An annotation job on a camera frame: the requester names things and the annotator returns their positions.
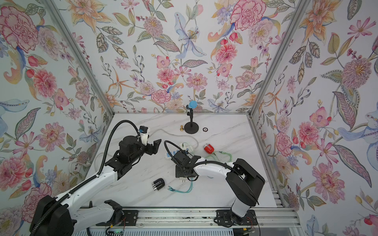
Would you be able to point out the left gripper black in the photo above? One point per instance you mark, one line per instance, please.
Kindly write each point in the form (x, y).
(152, 151)

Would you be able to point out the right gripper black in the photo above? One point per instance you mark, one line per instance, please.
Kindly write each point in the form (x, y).
(178, 173)

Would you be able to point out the white usb charger adapter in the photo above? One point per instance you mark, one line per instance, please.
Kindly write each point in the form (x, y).
(186, 146)

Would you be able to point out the red electric shaver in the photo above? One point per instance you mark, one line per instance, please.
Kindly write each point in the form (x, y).
(209, 148)

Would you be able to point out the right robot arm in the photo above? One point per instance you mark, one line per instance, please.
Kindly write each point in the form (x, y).
(245, 182)

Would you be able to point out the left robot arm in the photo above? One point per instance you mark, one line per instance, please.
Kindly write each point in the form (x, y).
(62, 215)

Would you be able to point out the white power strip blue sockets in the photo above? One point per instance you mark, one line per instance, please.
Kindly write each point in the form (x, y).
(167, 156)

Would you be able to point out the black microphone stand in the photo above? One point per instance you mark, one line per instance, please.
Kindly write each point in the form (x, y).
(191, 127)

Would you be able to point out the blue microphone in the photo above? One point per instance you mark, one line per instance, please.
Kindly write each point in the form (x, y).
(192, 105)

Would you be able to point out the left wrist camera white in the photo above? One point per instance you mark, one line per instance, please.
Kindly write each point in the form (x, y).
(144, 134)

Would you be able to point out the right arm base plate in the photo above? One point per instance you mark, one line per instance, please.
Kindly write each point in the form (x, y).
(227, 218)

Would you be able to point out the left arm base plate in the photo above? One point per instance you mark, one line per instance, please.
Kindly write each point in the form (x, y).
(126, 218)

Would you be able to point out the aluminium frame rail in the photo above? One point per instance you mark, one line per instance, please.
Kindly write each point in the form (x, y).
(194, 217)

